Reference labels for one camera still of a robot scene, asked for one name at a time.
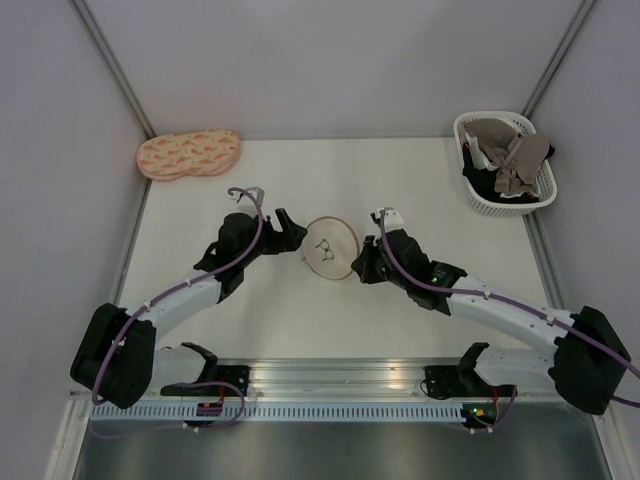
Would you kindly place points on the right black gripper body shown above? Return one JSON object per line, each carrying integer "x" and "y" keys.
{"x": 382, "y": 273}

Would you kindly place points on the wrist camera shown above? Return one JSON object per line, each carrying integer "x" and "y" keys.
{"x": 247, "y": 196}
{"x": 387, "y": 219}

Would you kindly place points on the white plastic basket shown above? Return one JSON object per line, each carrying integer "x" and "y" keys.
{"x": 522, "y": 180}

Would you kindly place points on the right aluminium corner post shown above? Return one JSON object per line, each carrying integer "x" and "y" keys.
{"x": 569, "y": 37}

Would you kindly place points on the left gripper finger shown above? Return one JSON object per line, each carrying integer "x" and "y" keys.
{"x": 292, "y": 238}
{"x": 289, "y": 229}

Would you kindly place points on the black garment in basket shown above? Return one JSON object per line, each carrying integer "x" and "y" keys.
{"x": 480, "y": 182}

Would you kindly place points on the aluminium mounting rail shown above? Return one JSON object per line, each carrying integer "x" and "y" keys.
{"x": 359, "y": 379}

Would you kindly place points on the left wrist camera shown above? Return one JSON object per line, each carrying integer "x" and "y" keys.
{"x": 247, "y": 196}

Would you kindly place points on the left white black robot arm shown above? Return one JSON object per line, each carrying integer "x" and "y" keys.
{"x": 118, "y": 359}

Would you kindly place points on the left aluminium corner post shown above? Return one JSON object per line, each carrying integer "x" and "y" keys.
{"x": 101, "y": 44}

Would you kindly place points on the beige bra in basket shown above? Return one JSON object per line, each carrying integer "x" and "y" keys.
{"x": 525, "y": 155}

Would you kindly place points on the pink carrot print bra case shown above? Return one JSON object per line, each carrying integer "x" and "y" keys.
{"x": 201, "y": 154}

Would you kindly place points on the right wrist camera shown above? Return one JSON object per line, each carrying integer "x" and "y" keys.
{"x": 387, "y": 219}

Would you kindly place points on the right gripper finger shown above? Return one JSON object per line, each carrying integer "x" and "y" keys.
{"x": 371, "y": 247}
{"x": 362, "y": 267}

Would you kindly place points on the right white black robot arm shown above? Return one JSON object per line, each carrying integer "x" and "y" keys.
{"x": 577, "y": 355}

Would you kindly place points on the white slotted cable duct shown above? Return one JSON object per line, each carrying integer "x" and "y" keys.
{"x": 449, "y": 412}

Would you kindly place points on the aluminium corner post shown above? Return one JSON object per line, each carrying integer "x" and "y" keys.
{"x": 101, "y": 44}
{"x": 569, "y": 37}

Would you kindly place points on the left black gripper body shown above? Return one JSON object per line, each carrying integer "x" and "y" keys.
{"x": 267, "y": 240}

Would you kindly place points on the white garment in basket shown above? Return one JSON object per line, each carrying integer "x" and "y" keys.
{"x": 480, "y": 160}

